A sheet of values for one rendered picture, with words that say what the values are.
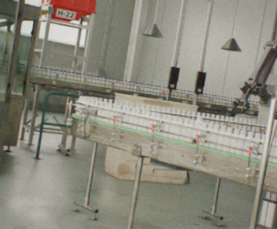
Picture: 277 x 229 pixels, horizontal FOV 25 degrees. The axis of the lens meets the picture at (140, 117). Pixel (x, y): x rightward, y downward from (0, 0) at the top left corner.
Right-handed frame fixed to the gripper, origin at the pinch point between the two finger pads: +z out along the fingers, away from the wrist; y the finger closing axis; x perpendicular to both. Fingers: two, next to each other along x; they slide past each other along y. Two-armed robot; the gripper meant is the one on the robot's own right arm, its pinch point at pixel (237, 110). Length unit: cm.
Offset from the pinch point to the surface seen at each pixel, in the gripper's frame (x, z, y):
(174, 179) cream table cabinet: 308, -17, -325
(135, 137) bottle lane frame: -27, 51, -58
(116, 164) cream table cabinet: 230, 10, -365
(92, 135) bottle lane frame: -24, 59, -110
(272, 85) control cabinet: 415, -255, -330
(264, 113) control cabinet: 441, -213, -340
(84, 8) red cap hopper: 196, -237, -615
